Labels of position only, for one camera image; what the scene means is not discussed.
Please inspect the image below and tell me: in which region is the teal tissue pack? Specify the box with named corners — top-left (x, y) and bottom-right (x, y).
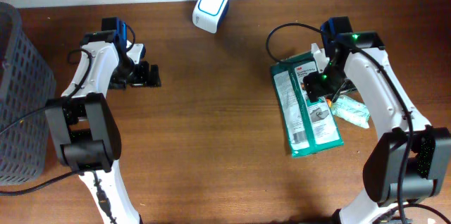
top-left (330, 95), bottom-right (370, 129)

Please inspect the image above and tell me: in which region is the green white wipes package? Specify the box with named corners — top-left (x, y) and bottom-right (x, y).
top-left (270, 52), bottom-right (344, 158)

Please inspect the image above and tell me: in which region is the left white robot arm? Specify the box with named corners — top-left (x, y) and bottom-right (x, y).
top-left (45, 17), bottom-right (161, 223)

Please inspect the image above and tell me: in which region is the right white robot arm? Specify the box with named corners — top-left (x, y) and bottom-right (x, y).
top-left (302, 16), bottom-right (450, 223)

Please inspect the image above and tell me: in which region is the white barcode scanner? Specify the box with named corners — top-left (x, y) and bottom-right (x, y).
top-left (192, 0), bottom-right (229, 34)

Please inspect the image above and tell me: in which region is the dark grey plastic basket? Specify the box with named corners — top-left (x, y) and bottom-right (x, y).
top-left (1, 2), bottom-right (56, 186)

